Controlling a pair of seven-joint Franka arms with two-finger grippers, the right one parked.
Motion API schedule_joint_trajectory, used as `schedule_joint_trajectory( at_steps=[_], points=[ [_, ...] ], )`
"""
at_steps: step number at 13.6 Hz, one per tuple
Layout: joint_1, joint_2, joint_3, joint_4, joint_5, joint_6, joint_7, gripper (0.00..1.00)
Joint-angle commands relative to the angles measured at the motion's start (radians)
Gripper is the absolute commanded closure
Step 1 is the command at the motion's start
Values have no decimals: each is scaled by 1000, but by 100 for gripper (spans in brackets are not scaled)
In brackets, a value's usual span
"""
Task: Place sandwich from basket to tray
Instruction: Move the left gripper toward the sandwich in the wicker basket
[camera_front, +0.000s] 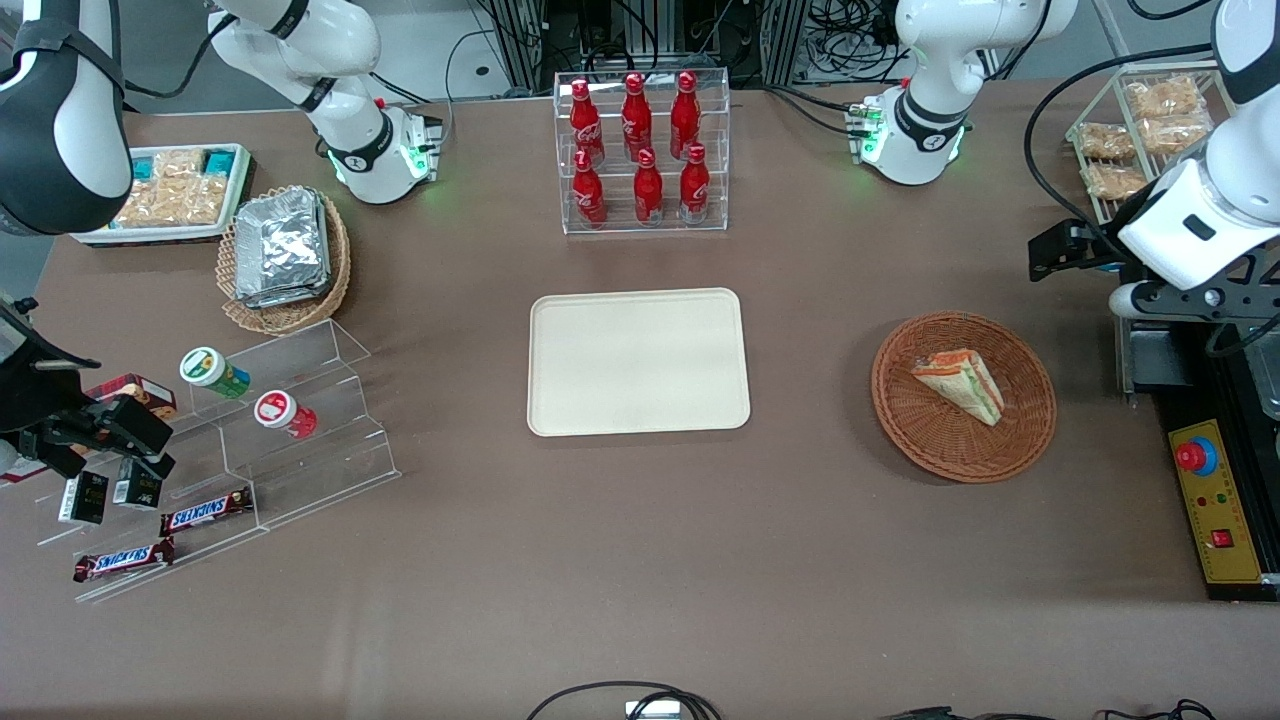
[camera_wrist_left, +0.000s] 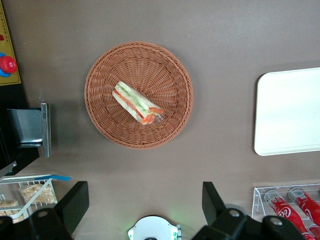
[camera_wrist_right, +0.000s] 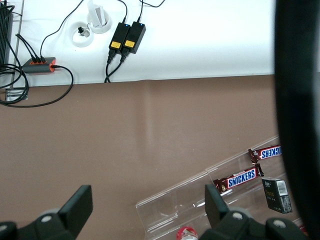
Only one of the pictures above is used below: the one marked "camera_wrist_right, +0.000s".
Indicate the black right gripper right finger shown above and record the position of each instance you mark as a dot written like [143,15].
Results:
[215,205]

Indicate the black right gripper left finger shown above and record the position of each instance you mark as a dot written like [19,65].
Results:
[75,205]

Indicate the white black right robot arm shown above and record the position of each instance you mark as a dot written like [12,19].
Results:
[297,100]

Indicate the clear acrylic stepped stand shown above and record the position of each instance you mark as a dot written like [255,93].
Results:
[190,200]

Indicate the Snickers chocolate bar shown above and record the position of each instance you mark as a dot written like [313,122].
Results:
[268,152]
[241,176]

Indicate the red can white lid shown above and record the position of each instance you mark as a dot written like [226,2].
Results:
[187,233]

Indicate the small black box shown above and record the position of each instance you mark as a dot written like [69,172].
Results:
[275,197]

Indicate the brown table mat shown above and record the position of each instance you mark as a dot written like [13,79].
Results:
[125,137]

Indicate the grey orange USB hub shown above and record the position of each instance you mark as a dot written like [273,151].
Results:
[37,67]

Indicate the black power adapter yellow label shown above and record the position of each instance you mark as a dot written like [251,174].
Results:
[119,37]
[136,36]

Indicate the small black clip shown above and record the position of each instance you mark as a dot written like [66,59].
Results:
[80,30]

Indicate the white round stand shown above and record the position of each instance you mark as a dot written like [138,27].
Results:
[100,31]

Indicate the black finned box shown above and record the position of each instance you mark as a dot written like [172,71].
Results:
[5,37]

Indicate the white paper strip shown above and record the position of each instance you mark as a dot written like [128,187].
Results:
[97,15]

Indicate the silver metal bracket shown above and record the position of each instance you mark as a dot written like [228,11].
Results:
[15,94]

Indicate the silver metal rail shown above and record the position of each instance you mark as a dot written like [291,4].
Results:
[18,50]

